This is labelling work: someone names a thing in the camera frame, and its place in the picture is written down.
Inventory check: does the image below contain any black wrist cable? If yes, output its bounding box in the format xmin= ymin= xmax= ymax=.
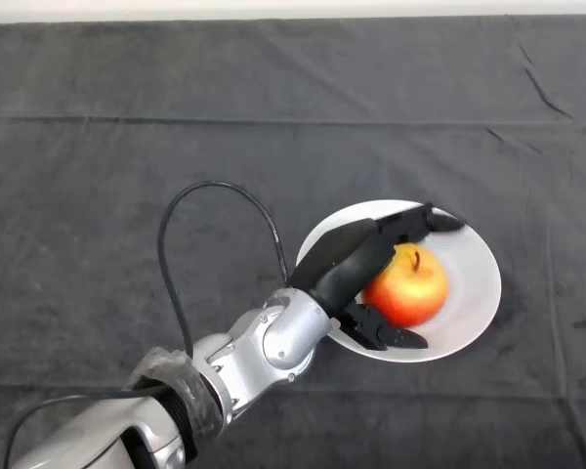
xmin=2 ymin=180 xmax=292 ymax=469

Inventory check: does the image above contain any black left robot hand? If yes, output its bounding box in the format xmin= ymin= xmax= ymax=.
xmin=289 ymin=201 xmax=468 ymax=353

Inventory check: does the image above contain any white round plate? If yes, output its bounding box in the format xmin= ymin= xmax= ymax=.
xmin=295 ymin=198 xmax=503 ymax=363

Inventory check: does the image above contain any red yellow apple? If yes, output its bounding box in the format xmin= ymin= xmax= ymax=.
xmin=361 ymin=242 xmax=450 ymax=329

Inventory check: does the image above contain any black cloth table cover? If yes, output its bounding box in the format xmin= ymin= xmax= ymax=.
xmin=0 ymin=17 xmax=586 ymax=469

